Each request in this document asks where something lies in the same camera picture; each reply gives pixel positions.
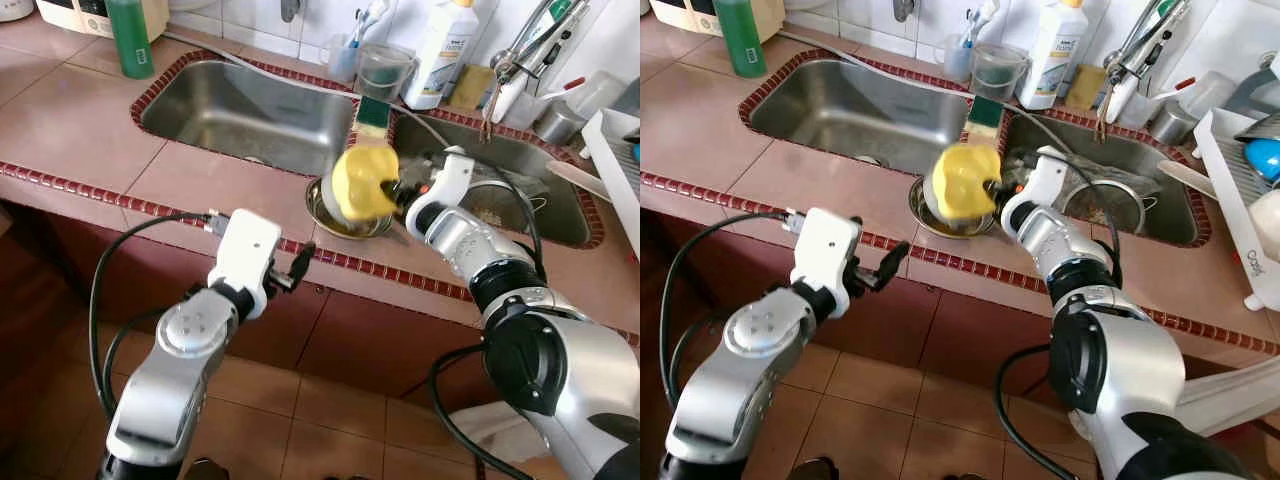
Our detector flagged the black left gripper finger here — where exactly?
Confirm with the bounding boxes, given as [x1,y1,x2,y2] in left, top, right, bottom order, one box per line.
[286,241,319,291]
[872,240,912,293]

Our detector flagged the yellow plastic bowl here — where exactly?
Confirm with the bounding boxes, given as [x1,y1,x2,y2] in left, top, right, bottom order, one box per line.
[330,145,401,221]
[930,143,1004,219]

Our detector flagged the shallow steel bowl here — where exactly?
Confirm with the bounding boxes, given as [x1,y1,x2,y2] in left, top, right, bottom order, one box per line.
[908,175,1001,239]
[305,175,396,241]

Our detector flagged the steel mesh strainer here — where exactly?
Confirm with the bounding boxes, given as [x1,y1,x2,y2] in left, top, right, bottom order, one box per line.
[465,178,549,231]
[1063,178,1151,233]

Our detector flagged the green and yellow sponge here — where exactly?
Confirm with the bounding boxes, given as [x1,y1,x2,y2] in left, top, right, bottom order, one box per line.
[357,97,393,146]
[965,97,1004,146]

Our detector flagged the clear small plastic bucket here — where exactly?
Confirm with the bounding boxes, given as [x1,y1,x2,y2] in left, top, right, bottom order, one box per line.
[355,43,416,101]
[968,43,1029,101]

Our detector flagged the tan sponge block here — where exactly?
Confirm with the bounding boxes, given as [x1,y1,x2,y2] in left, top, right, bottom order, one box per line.
[448,65,493,109]
[1062,65,1106,109]

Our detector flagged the clear toothbrush cup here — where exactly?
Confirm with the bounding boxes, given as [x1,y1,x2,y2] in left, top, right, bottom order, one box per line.
[942,0,991,84]
[325,0,386,86]

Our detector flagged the white bottle green cap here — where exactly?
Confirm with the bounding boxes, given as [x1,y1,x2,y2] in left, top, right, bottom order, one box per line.
[1105,0,1181,126]
[490,0,576,126]

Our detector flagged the white bottle yellow cap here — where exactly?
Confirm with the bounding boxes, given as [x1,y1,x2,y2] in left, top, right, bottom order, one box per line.
[1015,0,1089,111]
[402,0,481,111]

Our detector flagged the steel sink basin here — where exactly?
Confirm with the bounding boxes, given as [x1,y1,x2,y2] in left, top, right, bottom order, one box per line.
[740,50,976,179]
[998,108,1211,249]
[385,108,606,249]
[130,50,359,179]

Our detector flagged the pale wooden spatula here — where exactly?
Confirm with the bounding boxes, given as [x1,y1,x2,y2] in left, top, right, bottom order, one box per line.
[545,160,601,201]
[1155,160,1216,201]

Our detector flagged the steel cup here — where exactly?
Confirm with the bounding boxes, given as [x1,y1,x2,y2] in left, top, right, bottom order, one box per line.
[533,100,589,146]
[1145,100,1199,146]

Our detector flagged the chrome sink faucet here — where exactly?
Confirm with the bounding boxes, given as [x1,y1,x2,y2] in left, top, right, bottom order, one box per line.
[480,0,591,146]
[1095,0,1196,146]

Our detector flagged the white dish rack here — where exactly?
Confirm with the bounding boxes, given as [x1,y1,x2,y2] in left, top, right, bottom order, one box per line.
[1190,108,1280,311]
[580,108,641,261]

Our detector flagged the white cloth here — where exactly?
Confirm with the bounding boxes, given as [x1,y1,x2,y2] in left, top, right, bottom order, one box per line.
[1175,355,1280,436]
[450,400,561,471]

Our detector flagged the blue bowl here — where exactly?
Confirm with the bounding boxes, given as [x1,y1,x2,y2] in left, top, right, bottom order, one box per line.
[1245,138,1280,183]

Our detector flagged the white ceramic mug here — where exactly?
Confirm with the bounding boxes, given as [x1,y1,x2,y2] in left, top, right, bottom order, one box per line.
[1245,190,1280,261]

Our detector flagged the green dish soap bottle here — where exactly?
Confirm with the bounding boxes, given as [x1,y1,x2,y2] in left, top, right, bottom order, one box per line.
[105,0,156,81]
[712,0,767,79]

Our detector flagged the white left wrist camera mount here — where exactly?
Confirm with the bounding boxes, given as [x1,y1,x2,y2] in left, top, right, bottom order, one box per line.
[790,207,863,321]
[207,208,283,321]

